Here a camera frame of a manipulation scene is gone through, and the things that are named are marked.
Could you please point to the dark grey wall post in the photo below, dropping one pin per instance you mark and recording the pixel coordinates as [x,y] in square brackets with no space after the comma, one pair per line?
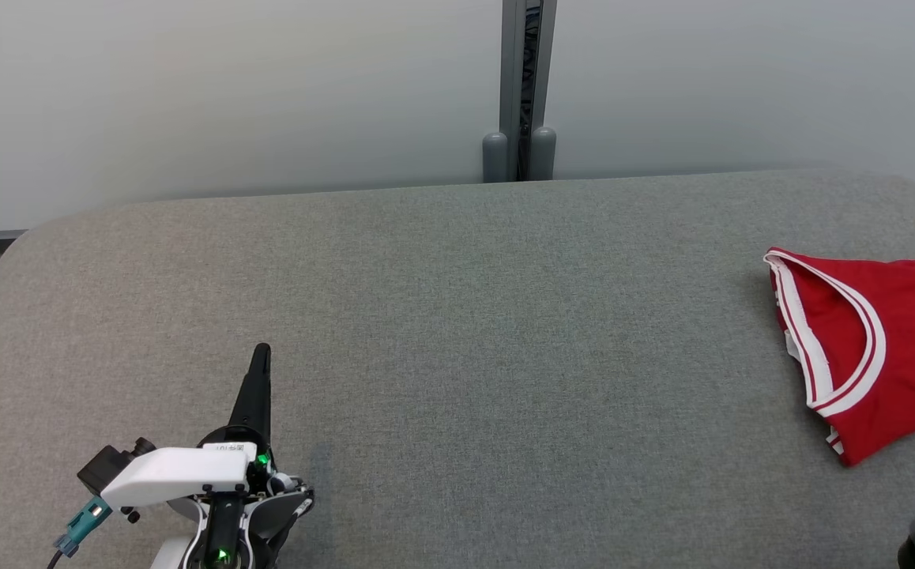
[529,63]

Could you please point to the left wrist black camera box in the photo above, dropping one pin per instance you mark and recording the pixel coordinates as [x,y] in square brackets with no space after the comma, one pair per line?
[102,466]

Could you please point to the grey fabric sofa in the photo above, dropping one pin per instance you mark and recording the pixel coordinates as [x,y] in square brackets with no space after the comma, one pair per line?
[465,356]

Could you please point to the red basketball jersey with numbers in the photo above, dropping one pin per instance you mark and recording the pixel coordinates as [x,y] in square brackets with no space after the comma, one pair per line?
[900,332]

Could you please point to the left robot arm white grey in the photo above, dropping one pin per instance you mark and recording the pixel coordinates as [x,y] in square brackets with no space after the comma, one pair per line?
[220,525]

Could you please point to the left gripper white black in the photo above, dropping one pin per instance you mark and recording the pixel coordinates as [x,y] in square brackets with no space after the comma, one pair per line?
[181,474]

